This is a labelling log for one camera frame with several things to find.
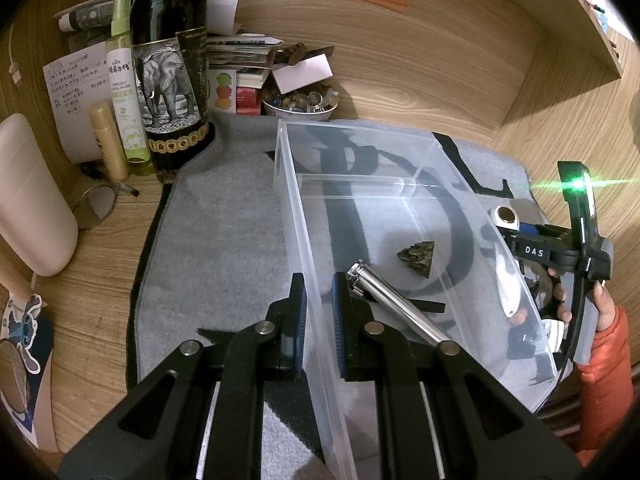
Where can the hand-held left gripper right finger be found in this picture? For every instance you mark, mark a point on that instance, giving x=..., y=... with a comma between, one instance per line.
x=339, y=325

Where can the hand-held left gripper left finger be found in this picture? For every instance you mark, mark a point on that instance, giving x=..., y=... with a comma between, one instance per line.
x=300, y=321

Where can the clear plastic storage box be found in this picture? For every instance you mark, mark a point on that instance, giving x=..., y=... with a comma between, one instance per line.
x=350, y=200

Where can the person's right forearm orange sleeve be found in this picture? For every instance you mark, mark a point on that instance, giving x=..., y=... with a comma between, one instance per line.
x=605, y=385

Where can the person's right hand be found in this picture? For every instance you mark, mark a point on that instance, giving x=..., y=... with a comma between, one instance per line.
x=606, y=310

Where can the silver metal lighter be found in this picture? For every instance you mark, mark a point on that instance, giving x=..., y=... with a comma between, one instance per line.
x=395, y=300

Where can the dark pyramid-shaped stone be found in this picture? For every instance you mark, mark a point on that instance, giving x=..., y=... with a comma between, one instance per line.
x=417, y=259

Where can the grey desk mat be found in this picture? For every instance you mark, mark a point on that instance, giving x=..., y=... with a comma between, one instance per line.
x=215, y=235

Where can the white bowl of beads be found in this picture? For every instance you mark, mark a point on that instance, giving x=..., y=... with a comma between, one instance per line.
x=300, y=102

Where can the wooden shelf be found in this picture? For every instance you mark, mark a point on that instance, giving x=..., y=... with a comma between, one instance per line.
x=590, y=15

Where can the small red box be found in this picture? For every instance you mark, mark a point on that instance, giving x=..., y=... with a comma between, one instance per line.
x=248, y=97

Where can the small round mirror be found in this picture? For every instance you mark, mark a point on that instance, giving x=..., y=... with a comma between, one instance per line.
x=95, y=207

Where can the black pen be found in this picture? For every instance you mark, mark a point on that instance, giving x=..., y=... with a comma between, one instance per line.
x=107, y=180

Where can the fruit print card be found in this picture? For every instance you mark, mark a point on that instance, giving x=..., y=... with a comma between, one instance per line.
x=221, y=90

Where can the blank white card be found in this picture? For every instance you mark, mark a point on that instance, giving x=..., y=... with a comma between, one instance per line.
x=302, y=72

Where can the beige tube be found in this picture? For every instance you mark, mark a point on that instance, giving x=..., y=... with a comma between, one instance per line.
x=109, y=145

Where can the stack of papers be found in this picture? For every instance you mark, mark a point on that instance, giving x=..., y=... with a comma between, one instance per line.
x=240, y=50

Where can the green spray bottle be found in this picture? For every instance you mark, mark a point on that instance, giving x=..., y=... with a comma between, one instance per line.
x=125, y=105

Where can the cartoon print mouse pad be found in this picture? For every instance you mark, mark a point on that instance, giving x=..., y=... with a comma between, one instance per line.
x=22, y=360

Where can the large beige rounded object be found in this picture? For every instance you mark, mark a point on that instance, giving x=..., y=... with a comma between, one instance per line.
x=32, y=195

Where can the white paper sheet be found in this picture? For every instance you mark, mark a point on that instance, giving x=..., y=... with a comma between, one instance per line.
x=223, y=12

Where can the handwritten white paper note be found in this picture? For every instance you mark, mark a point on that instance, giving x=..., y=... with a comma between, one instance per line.
x=75, y=90

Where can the dark bottle with elephant label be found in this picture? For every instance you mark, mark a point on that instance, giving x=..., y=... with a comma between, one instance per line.
x=167, y=25

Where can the rolled printed paper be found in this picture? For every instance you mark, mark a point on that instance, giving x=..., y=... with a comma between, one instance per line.
x=85, y=15

